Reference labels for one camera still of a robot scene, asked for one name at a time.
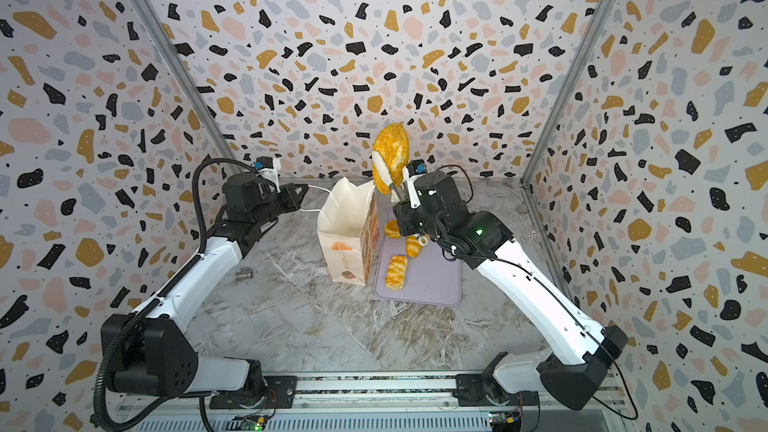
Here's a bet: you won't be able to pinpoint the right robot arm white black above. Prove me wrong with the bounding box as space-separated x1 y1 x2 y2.
391 160 628 411

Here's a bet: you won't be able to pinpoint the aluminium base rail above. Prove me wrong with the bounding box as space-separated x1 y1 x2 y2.
137 371 634 431

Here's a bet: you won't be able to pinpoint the striped croissant bread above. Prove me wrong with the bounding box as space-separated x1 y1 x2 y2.
406 235 423 258

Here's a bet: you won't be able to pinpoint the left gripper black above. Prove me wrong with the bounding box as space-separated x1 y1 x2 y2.
251 182 307 228

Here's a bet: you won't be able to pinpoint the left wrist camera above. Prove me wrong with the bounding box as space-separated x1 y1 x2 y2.
253 156 281 189

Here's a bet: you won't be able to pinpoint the printed paper bread bag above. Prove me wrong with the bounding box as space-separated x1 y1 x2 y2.
303 178 379 286

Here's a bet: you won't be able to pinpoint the black corrugated cable conduit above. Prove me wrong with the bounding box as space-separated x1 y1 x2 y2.
89 157 256 432

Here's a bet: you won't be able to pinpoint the large sesame oval bread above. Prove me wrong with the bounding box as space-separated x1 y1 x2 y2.
372 122 410 203

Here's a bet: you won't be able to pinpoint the braided twist pastry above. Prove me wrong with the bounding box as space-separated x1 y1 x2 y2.
385 255 408 291

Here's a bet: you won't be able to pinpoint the round yellow tart bread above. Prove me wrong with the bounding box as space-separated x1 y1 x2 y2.
384 220 401 240

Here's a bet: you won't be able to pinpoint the lilac plastic tray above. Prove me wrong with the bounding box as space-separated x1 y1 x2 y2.
374 235 462 307

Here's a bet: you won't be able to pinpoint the small metal cylinder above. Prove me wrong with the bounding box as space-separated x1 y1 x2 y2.
235 268 254 281

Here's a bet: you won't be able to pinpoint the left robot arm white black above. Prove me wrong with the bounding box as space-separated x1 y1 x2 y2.
94 172 309 431

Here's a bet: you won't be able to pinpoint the steel tongs white tips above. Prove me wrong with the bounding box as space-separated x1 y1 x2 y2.
370 149 422 206

